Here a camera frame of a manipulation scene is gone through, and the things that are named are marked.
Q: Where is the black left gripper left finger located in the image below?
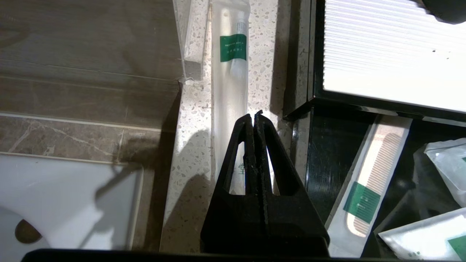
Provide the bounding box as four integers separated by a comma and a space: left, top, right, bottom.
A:
200, 114, 261, 255

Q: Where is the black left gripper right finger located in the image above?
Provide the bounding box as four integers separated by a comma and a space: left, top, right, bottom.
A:
254, 110, 330, 255

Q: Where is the black glossy drawer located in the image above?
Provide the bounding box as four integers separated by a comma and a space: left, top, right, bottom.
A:
291, 107, 466, 259

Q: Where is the slim white comb packet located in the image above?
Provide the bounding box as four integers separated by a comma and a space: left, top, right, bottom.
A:
325, 116, 414, 259

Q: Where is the narrow toothbrush packet green label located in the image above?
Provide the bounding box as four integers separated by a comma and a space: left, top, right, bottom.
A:
210, 0, 252, 195

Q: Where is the white vanity kit packet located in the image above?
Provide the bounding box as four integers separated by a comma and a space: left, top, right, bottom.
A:
379, 207, 466, 261

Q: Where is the white shower cap packet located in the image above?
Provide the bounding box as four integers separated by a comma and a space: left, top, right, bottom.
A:
424, 138, 466, 208

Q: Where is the white bathtub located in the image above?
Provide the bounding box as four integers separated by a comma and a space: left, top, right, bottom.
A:
0, 153, 144, 252

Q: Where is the white ribbed tray mat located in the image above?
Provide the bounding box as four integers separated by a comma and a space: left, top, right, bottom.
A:
323, 0, 466, 114

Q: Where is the chrome bathtub drain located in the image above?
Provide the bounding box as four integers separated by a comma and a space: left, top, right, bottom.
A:
15, 218, 43, 244

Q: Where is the black tumbler cup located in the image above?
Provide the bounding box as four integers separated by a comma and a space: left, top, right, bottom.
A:
417, 0, 466, 24

